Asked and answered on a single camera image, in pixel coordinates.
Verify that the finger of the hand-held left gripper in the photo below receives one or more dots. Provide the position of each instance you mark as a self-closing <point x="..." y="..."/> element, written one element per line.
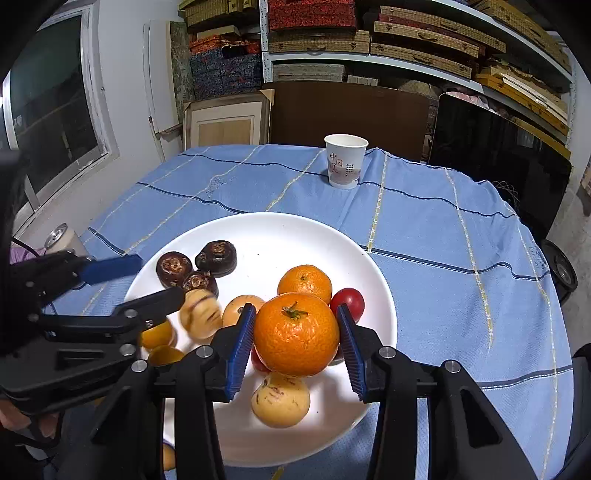
<point x="115" y="268"/>
<point x="157" y="302"/>

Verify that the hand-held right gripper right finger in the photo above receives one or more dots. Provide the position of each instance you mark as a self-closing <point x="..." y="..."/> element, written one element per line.
<point x="353" y="357"/>

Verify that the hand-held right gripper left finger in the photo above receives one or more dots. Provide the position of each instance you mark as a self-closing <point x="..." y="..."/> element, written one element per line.
<point x="240" y="355"/>

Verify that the small orange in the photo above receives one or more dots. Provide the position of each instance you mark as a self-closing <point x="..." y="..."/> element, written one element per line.
<point x="165" y="355"/>
<point x="158" y="334"/>

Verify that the brown water chestnut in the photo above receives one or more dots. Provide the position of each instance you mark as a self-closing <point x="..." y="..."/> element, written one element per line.
<point x="174" y="269"/>
<point x="216" y="257"/>
<point x="199" y="280"/>

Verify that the pale striped pepino melon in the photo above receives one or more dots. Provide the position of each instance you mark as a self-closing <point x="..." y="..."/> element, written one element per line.
<point x="199" y="314"/>
<point x="280" y="399"/>

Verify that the large pale orange grapefruit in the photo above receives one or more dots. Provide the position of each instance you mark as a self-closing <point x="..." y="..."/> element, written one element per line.
<point x="240" y="309"/>

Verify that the large orange mandarin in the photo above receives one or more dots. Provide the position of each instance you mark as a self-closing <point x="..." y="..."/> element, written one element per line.
<point x="295" y="334"/>

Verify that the white oval plate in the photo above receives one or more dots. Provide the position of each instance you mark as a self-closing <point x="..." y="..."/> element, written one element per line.
<point x="286" y="240"/>

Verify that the person's left hand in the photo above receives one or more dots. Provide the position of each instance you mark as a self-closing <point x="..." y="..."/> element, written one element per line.
<point x="48" y="424"/>

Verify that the beige drink can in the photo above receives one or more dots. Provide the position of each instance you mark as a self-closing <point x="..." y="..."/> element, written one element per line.
<point x="67" y="242"/>

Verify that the pink cloth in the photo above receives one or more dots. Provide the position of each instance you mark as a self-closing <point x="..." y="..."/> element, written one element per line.
<point x="28" y="256"/>

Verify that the large pale yellow grapefruit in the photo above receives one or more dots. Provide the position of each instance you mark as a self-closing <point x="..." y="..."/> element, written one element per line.
<point x="168" y="457"/>

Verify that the blue checked tablecloth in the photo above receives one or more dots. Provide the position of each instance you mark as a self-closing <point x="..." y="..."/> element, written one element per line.
<point x="438" y="258"/>

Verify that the framed picture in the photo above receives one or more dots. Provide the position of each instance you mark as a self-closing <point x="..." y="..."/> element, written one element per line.
<point x="226" y="127"/>

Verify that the white wooden plank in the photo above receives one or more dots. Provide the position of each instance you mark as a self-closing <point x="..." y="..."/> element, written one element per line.
<point x="157" y="83"/>

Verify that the white paper cup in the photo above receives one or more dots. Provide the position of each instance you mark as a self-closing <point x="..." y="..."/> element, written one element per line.
<point x="345" y="160"/>

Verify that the green patterned board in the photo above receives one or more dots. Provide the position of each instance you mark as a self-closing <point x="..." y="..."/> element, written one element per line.
<point x="181" y="64"/>

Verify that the stack of blue patterned boxes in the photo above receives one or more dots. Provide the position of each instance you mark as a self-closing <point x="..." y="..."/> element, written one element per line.
<point x="221" y="74"/>

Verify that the black round object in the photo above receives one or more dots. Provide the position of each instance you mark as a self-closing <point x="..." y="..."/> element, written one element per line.
<point x="561" y="272"/>

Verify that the dark bulky object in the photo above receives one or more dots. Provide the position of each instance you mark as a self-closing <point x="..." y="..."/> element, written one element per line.
<point x="582" y="397"/>

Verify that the black monitor screen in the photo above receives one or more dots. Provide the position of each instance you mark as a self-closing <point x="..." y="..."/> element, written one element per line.
<point x="494" y="157"/>

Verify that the brown board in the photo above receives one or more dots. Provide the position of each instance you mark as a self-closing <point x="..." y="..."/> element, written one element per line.
<point x="323" y="110"/>

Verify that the white metal shelf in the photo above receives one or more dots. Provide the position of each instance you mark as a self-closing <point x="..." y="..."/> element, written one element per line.
<point x="323" y="56"/>

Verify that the stack of yellow flat boxes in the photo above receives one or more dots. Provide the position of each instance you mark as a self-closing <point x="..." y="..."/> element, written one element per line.
<point x="517" y="85"/>

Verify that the stack of red patterned boxes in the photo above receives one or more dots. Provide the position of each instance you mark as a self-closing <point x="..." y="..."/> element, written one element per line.
<point x="309" y="16"/>

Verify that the window with metal frame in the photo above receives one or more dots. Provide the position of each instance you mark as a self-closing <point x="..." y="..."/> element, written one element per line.
<point x="51" y="115"/>

